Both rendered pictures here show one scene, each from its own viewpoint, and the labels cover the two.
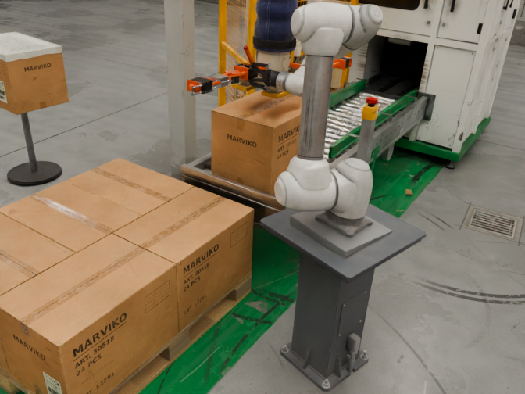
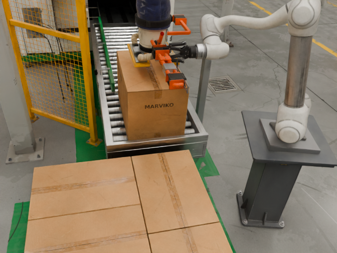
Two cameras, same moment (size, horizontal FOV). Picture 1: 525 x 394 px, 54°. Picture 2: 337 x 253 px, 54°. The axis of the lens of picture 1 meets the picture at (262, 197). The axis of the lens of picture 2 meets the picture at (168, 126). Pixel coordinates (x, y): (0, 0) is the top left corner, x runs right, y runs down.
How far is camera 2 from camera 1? 1.89 m
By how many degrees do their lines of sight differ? 41
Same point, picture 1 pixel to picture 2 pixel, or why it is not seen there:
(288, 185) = (300, 129)
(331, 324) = (288, 192)
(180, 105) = (15, 92)
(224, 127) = (142, 101)
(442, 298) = not seen: hidden behind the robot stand
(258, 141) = (175, 101)
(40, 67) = not seen: outside the picture
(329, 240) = (306, 148)
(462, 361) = not seen: hidden behind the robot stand
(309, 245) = (297, 157)
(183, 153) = (27, 130)
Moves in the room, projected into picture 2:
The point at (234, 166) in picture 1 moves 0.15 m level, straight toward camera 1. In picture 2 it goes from (152, 126) to (169, 136)
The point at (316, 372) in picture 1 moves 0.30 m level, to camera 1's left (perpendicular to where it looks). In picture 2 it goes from (271, 221) to (248, 246)
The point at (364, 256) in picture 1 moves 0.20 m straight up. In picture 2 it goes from (321, 146) to (332, 120)
